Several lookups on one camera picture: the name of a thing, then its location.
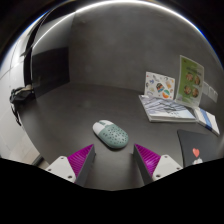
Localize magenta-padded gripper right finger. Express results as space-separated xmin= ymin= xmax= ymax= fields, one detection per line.
xmin=133 ymin=143 xmax=184 ymax=186

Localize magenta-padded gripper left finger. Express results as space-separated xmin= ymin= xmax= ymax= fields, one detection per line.
xmin=44 ymin=143 xmax=97 ymax=188

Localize green and white perforated mouse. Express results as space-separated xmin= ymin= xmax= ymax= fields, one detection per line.
xmin=92 ymin=119 xmax=130 ymax=150

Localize black mouse pad heart print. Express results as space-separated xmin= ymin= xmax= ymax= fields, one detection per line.
xmin=176 ymin=129 xmax=224 ymax=168

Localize grey patterned book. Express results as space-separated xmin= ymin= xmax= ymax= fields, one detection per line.
xmin=138 ymin=94 xmax=198 ymax=123

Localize white book blue band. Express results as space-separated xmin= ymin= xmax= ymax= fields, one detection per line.
xmin=193 ymin=106 xmax=221 ymax=137

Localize white sticker sheet card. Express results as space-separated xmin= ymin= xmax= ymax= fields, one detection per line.
xmin=143 ymin=71 xmax=176 ymax=100

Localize black bag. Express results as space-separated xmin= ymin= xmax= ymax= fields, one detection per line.
xmin=9 ymin=83 xmax=35 ymax=127

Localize white ceiling light strip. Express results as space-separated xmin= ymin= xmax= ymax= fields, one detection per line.
xmin=31 ymin=0 xmax=204 ymax=51

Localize white wall notices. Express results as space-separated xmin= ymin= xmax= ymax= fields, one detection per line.
xmin=201 ymin=80 xmax=219 ymax=103

